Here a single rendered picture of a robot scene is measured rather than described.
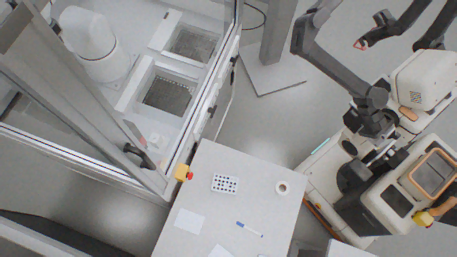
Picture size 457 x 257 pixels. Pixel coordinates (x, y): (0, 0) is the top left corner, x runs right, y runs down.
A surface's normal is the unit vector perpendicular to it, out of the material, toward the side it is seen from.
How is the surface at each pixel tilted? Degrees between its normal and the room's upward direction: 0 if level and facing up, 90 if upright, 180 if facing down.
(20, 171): 0
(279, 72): 3
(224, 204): 0
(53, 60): 90
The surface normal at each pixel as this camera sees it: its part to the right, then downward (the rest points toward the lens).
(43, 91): 0.94, 0.33
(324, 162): 0.03, -0.37
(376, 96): 0.35, 0.18
